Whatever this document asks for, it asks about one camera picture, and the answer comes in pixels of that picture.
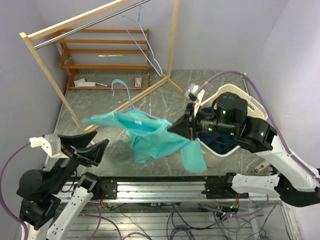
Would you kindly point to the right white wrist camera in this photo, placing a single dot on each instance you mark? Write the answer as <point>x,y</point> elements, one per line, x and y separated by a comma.
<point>195,96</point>

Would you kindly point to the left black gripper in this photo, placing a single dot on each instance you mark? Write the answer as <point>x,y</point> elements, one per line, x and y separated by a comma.
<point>92,154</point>

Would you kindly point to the navy blue t shirt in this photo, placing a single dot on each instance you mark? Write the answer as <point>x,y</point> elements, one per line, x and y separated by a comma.
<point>218,143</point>

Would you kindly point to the wooden clothes rack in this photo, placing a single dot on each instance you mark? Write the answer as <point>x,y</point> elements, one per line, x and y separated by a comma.
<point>50,35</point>

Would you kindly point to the cream plastic laundry basket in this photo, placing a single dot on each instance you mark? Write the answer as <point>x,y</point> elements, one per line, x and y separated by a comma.
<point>232,112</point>

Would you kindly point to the small device on table edge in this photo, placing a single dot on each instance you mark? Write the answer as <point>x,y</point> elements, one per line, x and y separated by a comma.
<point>261,166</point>

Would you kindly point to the wooden shoe shelf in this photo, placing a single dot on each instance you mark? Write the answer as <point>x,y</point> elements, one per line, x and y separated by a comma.
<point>120,60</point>

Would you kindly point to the teal t shirt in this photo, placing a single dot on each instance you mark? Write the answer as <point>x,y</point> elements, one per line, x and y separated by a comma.
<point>151,138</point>

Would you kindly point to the light blue wire hanger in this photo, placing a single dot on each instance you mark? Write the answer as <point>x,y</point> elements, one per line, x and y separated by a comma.
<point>153,62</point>

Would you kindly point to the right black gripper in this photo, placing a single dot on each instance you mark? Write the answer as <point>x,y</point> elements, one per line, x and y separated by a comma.
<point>187,127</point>

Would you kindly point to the white red flat box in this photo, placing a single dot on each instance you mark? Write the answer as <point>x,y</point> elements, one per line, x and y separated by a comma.
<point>88,84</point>

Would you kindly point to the aluminium rail frame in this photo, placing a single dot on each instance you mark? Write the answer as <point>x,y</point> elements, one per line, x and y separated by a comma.
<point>162,189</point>

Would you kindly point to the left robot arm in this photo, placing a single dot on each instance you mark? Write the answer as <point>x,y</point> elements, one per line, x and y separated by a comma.
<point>39,188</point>

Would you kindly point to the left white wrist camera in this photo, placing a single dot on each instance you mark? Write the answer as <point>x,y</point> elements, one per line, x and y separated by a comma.
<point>50,144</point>

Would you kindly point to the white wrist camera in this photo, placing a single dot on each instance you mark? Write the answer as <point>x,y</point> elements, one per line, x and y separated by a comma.
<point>50,144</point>
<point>195,96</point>

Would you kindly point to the light blue hanger with teal shirt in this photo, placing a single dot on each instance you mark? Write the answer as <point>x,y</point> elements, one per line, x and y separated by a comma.
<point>124,108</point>

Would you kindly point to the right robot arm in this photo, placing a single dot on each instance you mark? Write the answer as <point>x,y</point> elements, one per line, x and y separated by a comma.
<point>296,184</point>

